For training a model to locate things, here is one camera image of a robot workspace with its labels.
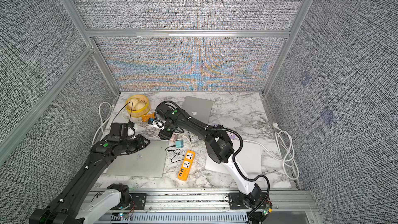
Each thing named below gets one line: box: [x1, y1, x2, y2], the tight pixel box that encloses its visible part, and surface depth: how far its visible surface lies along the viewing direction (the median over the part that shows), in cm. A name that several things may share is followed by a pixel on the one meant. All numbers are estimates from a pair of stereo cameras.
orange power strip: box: [177, 150, 196, 182], surface depth 84 cm
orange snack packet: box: [141, 113, 155, 123], surface depth 106 cm
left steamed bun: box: [128, 97, 139, 108], surface depth 108 cm
